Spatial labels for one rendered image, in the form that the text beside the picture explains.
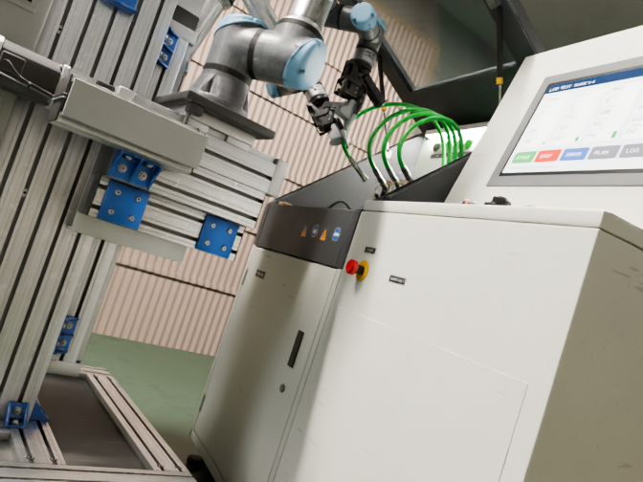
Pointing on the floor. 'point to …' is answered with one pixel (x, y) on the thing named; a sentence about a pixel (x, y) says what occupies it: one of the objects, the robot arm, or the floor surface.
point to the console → (484, 332)
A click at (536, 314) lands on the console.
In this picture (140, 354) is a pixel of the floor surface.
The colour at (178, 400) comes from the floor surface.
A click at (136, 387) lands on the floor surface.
